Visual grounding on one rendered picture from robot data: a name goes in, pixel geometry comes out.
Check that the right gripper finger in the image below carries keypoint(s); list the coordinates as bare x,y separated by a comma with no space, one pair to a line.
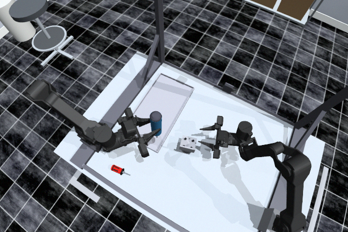
150,135
142,121

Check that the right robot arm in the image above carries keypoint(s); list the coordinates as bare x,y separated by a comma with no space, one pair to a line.
43,93

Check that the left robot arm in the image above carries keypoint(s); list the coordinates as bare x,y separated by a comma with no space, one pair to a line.
295,170

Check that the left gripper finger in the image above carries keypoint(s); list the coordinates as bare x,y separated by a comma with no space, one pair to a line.
211,128
207,144

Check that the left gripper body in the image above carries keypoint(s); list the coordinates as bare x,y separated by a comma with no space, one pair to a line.
219,124

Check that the red screwdriver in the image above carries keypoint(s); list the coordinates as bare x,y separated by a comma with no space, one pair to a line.
118,170

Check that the grey l-shaped bracket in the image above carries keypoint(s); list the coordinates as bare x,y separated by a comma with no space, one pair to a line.
188,143

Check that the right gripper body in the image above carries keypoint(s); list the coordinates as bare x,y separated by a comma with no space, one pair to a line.
141,141

